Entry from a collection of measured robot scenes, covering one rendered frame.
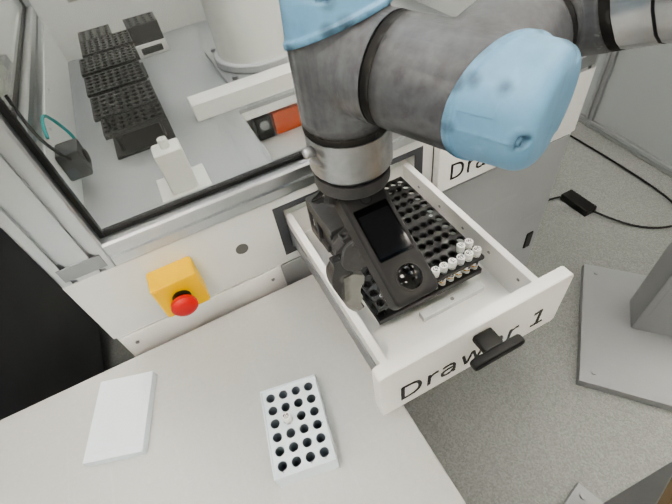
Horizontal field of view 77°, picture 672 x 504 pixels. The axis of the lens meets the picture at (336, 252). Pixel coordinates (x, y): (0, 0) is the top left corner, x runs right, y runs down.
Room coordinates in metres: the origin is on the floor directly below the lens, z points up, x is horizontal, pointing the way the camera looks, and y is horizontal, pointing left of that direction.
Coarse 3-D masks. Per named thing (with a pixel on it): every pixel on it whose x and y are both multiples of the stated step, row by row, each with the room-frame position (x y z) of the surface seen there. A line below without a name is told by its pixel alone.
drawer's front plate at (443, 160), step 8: (440, 152) 0.61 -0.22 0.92; (440, 160) 0.61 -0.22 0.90; (448, 160) 0.61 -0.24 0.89; (456, 160) 0.62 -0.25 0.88; (464, 160) 0.63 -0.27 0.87; (440, 168) 0.61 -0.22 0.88; (448, 168) 0.61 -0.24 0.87; (456, 168) 0.62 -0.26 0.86; (464, 168) 0.63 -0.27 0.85; (472, 168) 0.63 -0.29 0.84; (480, 168) 0.64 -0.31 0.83; (488, 168) 0.65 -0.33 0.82; (440, 176) 0.61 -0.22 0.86; (448, 176) 0.62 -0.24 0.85; (464, 176) 0.63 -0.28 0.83; (472, 176) 0.63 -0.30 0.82; (440, 184) 0.61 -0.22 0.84; (448, 184) 0.62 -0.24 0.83; (456, 184) 0.62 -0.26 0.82
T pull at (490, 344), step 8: (488, 328) 0.25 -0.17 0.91; (480, 336) 0.24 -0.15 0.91; (488, 336) 0.24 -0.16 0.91; (496, 336) 0.24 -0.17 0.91; (512, 336) 0.23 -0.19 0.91; (520, 336) 0.23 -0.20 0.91; (480, 344) 0.23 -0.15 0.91; (488, 344) 0.23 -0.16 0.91; (496, 344) 0.23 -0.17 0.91; (504, 344) 0.23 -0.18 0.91; (512, 344) 0.22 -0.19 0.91; (520, 344) 0.22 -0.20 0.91; (488, 352) 0.22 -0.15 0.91; (496, 352) 0.22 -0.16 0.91; (504, 352) 0.22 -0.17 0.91; (472, 360) 0.21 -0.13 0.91; (480, 360) 0.21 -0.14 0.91; (488, 360) 0.21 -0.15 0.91; (480, 368) 0.21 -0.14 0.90
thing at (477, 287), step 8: (464, 288) 0.36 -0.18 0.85; (472, 288) 0.35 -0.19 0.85; (480, 288) 0.35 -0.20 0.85; (448, 296) 0.35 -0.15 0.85; (456, 296) 0.35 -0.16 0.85; (464, 296) 0.34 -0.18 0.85; (472, 296) 0.35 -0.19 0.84; (440, 304) 0.34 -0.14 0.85; (448, 304) 0.33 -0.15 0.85; (456, 304) 0.34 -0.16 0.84; (424, 312) 0.33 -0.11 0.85; (432, 312) 0.33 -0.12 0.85; (440, 312) 0.33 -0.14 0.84; (424, 320) 0.32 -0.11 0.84
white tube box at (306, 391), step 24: (288, 384) 0.28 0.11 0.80; (312, 384) 0.28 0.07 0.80; (264, 408) 0.25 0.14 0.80; (288, 408) 0.26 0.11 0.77; (312, 408) 0.24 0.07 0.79; (288, 432) 0.22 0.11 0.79; (312, 432) 0.21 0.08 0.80; (288, 456) 0.18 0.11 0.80; (312, 456) 0.18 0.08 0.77; (336, 456) 0.18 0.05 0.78; (288, 480) 0.16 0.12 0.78
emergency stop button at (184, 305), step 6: (186, 294) 0.41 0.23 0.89; (174, 300) 0.40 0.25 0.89; (180, 300) 0.40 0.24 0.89; (186, 300) 0.40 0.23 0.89; (192, 300) 0.40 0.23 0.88; (174, 306) 0.39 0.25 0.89; (180, 306) 0.39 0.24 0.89; (186, 306) 0.39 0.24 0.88; (192, 306) 0.40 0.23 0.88; (174, 312) 0.39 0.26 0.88; (180, 312) 0.39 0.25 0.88; (186, 312) 0.39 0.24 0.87; (192, 312) 0.40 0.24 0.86
